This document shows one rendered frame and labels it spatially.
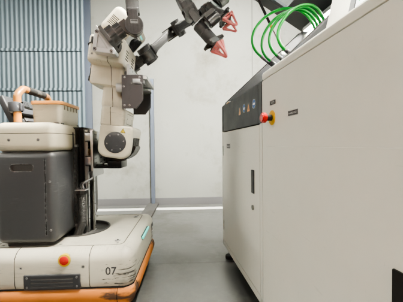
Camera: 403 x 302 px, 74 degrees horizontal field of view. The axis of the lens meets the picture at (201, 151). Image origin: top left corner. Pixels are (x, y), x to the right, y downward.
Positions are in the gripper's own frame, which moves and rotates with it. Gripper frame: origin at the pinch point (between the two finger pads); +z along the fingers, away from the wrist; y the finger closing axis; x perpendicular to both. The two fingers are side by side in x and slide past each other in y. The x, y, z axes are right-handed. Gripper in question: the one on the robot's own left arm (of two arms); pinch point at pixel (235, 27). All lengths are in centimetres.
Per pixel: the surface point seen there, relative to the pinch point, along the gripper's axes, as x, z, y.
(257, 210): 61, 71, -11
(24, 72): 122, -202, 145
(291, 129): 41, 59, -46
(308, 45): 27, 47, -60
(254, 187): 55, 64, -10
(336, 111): 39, 63, -67
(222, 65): -52, -56, 168
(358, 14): 27, 53, -77
